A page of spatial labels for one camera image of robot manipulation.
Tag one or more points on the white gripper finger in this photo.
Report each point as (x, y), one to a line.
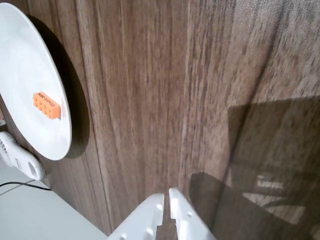
(142, 220)
(187, 222)

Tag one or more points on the white handheld fan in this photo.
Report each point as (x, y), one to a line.
(25, 162)

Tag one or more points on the orange lego block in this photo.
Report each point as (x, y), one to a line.
(46, 106)

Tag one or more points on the white round plate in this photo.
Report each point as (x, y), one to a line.
(22, 62)

